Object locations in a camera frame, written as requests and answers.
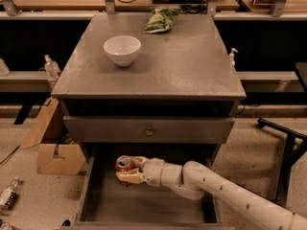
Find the round brass drawer knob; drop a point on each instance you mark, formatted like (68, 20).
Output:
(149, 132)

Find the red coke can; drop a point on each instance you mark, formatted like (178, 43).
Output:
(123, 164)

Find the open grey middle drawer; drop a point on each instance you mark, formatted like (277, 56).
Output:
(107, 205)

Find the white pump bottle right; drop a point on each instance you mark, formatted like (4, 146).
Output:
(232, 54)

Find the black metal stand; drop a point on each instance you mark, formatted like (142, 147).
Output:
(295, 144)

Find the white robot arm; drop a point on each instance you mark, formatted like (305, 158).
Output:
(192, 180)

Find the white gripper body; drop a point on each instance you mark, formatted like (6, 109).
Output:
(153, 172)

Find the green chip bag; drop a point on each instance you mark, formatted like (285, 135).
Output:
(162, 20)

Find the clear bottle on floor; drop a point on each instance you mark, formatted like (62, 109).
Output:
(9, 194)

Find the white ceramic bowl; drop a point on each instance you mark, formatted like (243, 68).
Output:
(123, 50)

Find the grey drawer cabinet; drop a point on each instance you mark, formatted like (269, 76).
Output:
(184, 73)

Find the closed grey top drawer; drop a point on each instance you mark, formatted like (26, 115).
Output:
(132, 130)

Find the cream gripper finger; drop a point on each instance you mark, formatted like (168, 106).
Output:
(131, 178)
(139, 161)

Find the clear sanitizer bottle left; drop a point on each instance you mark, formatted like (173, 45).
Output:
(51, 68)

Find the brown cardboard box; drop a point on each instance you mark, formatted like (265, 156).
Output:
(57, 152)

